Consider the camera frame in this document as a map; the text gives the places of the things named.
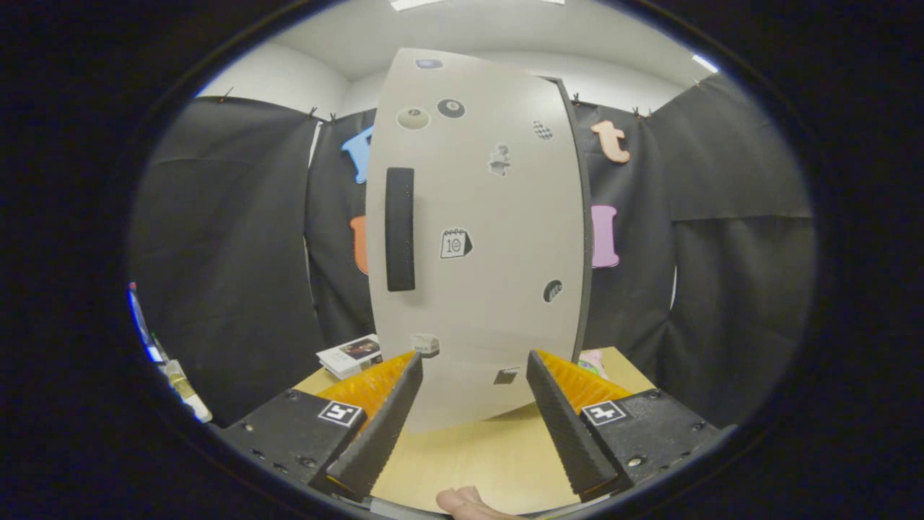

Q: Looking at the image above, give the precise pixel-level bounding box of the grey shoe cabinet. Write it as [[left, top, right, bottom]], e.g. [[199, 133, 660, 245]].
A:
[[554, 76, 595, 362]]

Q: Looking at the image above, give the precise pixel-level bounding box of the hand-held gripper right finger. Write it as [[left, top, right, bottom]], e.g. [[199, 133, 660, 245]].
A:
[[527, 350, 737, 503]]

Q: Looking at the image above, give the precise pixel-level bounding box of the black backdrop cloth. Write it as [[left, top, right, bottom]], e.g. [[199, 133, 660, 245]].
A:
[[130, 72, 816, 428]]

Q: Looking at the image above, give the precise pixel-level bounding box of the black door handle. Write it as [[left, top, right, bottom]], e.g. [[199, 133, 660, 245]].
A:
[[385, 168, 417, 292]]

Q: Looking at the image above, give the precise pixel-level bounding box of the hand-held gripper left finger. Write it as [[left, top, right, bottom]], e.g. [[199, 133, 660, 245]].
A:
[[217, 352, 424, 503]]

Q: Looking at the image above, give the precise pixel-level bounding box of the green pink plush toy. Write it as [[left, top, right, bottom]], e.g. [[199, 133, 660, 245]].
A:
[[577, 349, 609, 380]]

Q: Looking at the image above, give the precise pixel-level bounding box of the white book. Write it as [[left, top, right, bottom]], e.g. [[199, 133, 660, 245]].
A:
[[316, 334, 383, 380]]

